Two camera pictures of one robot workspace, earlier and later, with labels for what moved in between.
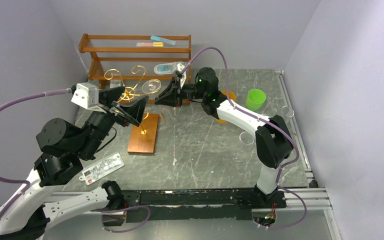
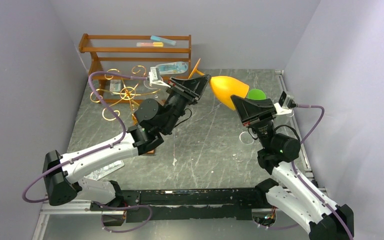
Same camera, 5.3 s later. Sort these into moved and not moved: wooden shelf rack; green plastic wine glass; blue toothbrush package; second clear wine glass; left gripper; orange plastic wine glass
Moved: orange plastic wine glass; left gripper
Not moved: second clear wine glass; green plastic wine glass; blue toothbrush package; wooden shelf rack
